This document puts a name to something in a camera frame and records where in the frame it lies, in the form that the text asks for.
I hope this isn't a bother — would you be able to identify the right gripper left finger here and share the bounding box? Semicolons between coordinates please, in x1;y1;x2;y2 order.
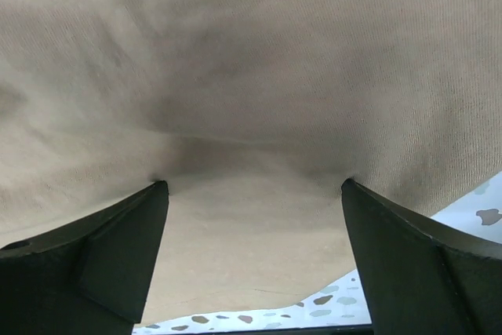
1;181;169;335

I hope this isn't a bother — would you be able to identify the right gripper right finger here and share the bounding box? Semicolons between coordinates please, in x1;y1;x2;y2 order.
341;179;501;335

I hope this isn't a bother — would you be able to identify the beige t-shirt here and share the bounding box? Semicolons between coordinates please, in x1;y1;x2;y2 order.
1;0;501;324

